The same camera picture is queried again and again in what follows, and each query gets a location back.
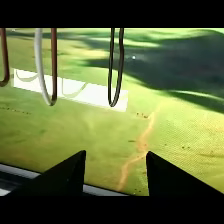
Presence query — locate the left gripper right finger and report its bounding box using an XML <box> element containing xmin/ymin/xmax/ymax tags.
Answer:
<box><xmin>145</xmin><ymin>150</ymin><xmax>224</xmax><ymax>197</ymax></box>

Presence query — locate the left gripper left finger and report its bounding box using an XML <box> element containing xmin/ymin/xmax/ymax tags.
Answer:
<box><xmin>5</xmin><ymin>149</ymin><xmax>87</xmax><ymax>197</ymax></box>

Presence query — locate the black clothes hanger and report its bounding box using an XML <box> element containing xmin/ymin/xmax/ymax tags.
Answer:
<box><xmin>107</xmin><ymin>27</ymin><xmax>126</xmax><ymax>108</ymax></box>

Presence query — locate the brown clothes hanger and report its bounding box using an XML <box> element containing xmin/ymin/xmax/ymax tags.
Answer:
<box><xmin>0</xmin><ymin>27</ymin><xmax>11</xmax><ymax>88</ymax></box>

